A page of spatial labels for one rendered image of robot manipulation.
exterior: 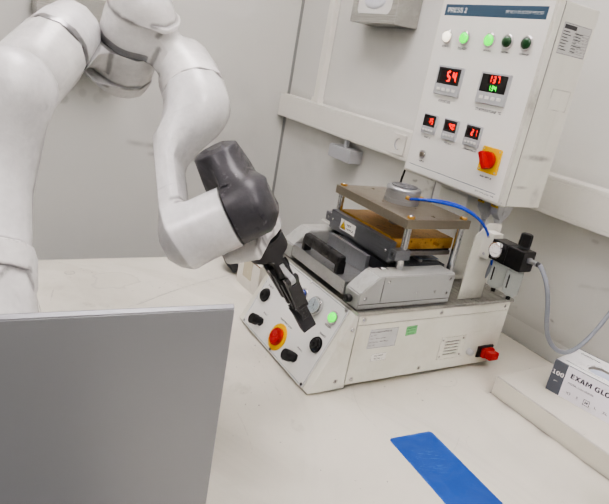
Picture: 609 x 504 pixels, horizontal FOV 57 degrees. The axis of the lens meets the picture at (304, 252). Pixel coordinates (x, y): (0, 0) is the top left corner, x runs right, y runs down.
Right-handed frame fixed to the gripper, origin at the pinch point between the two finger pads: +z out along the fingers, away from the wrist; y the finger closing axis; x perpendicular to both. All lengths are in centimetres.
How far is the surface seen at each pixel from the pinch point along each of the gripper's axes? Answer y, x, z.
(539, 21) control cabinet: -1, -70, -26
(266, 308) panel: 21.1, 2.2, 9.8
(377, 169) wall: 81, -69, 33
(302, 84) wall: 146, -82, 14
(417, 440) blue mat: -23.0, -3.2, 21.6
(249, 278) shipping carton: 44.0, -1.5, 15.6
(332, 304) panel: 2.4, -7.2, 4.5
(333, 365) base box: -4.9, 0.2, 11.3
